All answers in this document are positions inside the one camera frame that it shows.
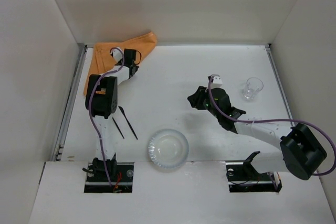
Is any clear plastic plate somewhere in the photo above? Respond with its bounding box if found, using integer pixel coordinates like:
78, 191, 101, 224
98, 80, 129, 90
148, 129, 190, 169

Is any black plastic fork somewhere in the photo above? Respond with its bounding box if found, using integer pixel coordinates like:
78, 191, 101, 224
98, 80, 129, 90
112, 117, 125, 139

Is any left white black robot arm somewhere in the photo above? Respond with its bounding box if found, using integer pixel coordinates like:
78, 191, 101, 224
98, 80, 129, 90
85, 47, 142, 182

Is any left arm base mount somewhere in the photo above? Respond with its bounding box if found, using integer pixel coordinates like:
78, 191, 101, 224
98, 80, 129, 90
82, 162, 134, 194

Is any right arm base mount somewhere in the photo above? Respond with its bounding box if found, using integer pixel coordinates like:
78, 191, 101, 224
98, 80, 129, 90
225, 151, 282, 193

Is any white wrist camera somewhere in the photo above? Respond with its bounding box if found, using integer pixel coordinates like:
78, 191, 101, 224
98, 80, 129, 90
110, 47, 123, 62
209, 74, 223, 89

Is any black plastic knife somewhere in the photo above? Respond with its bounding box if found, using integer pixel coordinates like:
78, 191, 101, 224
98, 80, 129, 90
118, 106, 138, 140

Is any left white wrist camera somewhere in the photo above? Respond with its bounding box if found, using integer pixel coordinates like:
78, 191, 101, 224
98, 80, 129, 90
110, 47, 123, 62

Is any orange cloth napkin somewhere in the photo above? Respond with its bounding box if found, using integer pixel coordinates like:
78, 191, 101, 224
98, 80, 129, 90
83, 31, 158, 96

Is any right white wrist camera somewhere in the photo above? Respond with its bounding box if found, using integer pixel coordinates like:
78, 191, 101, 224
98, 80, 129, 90
209, 74, 223, 89

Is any clear plastic cup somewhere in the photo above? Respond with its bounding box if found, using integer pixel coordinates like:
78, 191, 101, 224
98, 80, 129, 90
242, 77, 264, 100

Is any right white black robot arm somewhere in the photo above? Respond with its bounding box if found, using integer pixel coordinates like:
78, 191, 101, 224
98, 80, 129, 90
187, 86, 327, 180

